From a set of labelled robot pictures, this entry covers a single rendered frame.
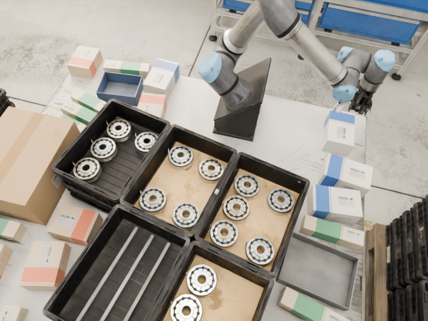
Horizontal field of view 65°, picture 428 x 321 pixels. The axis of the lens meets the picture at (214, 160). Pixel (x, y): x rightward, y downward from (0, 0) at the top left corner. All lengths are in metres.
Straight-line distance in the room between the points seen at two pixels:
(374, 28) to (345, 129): 1.50
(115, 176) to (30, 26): 2.49
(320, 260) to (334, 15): 2.06
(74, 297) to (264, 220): 0.71
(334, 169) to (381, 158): 1.22
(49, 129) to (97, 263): 0.59
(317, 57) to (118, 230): 0.93
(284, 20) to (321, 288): 0.97
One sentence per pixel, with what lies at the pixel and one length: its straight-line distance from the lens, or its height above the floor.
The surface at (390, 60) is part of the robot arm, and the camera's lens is 1.38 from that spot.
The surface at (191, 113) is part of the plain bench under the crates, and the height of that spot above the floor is 0.70.
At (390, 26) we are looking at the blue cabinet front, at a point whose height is 0.45.
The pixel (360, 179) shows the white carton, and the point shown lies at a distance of 1.57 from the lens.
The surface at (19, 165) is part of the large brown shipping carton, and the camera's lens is 1.47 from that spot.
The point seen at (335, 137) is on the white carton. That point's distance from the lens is 1.65.
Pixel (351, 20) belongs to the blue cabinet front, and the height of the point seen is 0.44.
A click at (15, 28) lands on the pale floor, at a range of 3.73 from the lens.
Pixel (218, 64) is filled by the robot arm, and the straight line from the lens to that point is 1.40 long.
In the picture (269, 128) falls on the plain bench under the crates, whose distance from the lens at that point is 1.70.
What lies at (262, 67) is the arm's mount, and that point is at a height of 0.96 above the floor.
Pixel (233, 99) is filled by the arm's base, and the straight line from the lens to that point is 1.46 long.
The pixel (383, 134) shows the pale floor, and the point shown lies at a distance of 2.89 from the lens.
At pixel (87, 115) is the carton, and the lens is 1.71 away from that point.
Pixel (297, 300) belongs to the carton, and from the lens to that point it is 1.33.
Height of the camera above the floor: 2.02
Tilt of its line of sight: 58 degrees down
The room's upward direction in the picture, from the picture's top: 5 degrees clockwise
